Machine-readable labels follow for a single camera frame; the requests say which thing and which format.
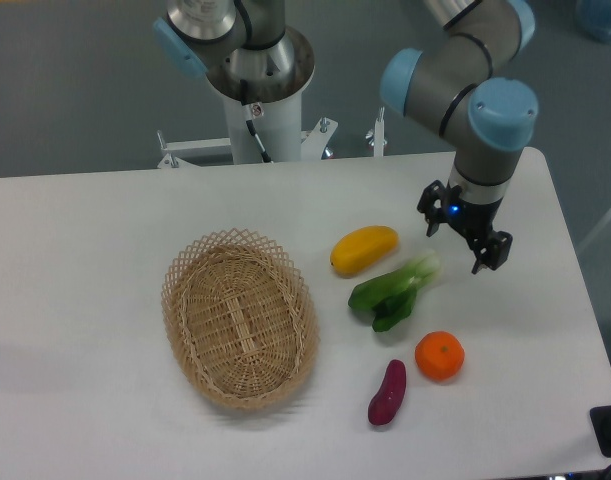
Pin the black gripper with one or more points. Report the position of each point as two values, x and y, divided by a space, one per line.
470 210

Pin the green bok choy vegetable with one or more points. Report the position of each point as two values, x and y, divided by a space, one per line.
391 297

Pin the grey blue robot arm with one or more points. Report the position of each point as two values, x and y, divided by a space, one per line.
454 92

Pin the yellow mango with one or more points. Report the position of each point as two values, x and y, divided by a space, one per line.
361 248

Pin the orange tangerine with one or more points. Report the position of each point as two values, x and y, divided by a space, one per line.
439 356

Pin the purple sweet potato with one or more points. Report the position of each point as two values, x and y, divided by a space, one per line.
386 403

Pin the woven wicker basket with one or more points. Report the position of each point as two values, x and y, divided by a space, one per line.
240 319

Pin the black device at edge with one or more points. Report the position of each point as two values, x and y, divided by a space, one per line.
601 421

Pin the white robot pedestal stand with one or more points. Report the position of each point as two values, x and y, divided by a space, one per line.
261 93

